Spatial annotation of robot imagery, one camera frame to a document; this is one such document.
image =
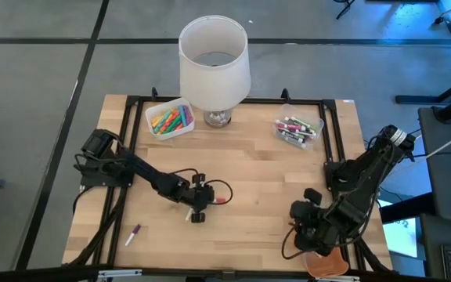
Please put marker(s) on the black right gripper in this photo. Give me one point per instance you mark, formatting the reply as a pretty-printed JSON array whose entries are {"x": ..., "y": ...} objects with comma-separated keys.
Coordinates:
[{"x": 313, "y": 229}]

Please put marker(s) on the red highlighter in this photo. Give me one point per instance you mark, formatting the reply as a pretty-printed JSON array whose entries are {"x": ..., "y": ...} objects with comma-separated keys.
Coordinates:
[{"x": 178, "y": 127}]

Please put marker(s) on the purple highlighter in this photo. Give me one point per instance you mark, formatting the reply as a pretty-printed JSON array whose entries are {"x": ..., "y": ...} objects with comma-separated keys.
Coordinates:
[{"x": 188, "y": 114}]

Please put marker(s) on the black stand leg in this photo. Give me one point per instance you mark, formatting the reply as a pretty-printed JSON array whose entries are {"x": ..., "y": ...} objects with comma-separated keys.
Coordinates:
[{"x": 417, "y": 99}]

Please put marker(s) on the green highlighter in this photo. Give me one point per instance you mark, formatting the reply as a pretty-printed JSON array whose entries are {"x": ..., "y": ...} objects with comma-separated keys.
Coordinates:
[{"x": 174, "y": 124}]

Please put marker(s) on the black chair base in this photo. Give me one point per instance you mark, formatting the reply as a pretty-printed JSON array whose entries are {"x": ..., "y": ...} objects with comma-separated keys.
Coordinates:
[{"x": 345, "y": 8}]

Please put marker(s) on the red Expo dry-erase marker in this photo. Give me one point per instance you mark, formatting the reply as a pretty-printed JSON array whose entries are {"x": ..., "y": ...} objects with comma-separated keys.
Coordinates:
[{"x": 290, "y": 126}]

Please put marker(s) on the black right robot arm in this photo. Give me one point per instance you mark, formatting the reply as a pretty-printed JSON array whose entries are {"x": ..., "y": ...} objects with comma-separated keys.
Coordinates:
[{"x": 362, "y": 176}]

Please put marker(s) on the black Expo dry-erase marker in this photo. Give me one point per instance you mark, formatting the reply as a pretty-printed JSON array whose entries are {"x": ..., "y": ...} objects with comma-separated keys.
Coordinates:
[{"x": 291, "y": 137}]

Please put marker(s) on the clear plastic bin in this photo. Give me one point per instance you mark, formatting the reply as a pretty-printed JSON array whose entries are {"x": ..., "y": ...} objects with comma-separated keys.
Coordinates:
[{"x": 317, "y": 125}]

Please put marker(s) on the silver aluminium bracket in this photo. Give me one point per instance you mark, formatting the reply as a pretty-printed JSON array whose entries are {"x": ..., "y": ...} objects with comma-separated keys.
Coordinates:
[
  {"x": 120, "y": 273},
  {"x": 337, "y": 279}
]

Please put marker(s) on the white plastic bin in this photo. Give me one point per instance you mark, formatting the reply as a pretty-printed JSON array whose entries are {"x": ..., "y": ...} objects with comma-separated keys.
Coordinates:
[{"x": 149, "y": 117}]

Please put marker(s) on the small marker purple cap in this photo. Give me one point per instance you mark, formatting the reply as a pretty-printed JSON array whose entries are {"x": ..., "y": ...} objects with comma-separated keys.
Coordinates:
[{"x": 133, "y": 234}]

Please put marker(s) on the teal highlighter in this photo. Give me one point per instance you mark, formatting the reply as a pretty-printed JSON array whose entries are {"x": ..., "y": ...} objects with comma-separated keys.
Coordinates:
[{"x": 163, "y": 117}]

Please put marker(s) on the blue highlighter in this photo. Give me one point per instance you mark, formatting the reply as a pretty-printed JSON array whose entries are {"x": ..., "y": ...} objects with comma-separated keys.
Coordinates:
[{"x": 182, "y": 115}]

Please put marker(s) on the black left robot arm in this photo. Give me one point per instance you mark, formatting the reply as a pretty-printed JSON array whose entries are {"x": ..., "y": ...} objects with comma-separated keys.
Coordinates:
[{"x": 151, "y": 176}]

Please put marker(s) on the small marker red cap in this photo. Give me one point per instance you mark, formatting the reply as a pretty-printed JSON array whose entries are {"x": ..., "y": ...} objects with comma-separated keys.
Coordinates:
[{"x": 219, "y": 200}]

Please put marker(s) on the table lamp white shade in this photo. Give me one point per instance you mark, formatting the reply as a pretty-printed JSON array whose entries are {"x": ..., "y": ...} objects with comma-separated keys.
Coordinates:
[{"x": 213, "y": 82}]

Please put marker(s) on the orange plastic bin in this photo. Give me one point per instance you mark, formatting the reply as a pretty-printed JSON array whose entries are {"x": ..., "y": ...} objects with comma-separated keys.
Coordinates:
[{"x": 327, "y": 266}]

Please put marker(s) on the dark grey side desk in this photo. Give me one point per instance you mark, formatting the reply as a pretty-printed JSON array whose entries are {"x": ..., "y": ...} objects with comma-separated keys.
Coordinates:
[{"x": 448, "y": 188}]

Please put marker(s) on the green Expo dry-erase marker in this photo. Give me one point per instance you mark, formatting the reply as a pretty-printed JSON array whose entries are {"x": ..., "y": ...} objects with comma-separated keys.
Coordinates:
[{"x": 300, "y": 122}]

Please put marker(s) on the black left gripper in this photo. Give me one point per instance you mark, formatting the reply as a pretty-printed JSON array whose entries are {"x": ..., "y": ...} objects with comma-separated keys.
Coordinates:
[{"x": 200, "y": 196}]

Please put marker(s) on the small marker navy cap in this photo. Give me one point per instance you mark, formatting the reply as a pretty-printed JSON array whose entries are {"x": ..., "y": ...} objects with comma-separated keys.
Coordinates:
[{"x": 189, "y": 214}]

